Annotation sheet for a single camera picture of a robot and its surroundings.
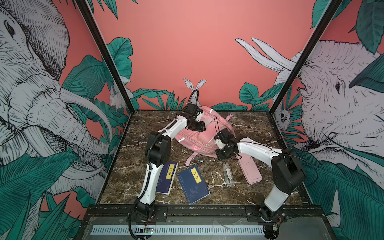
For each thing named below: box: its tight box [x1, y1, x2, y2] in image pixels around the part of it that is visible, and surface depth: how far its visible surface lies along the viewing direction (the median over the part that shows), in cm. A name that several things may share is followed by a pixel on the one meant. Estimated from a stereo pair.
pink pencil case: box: [238, 152, 263, 185], surface depth 89 cm
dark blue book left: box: [155, 161, 178, 195], surface depth 86 cm
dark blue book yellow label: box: [178, 165, 211, 205], surface depth 85 cm
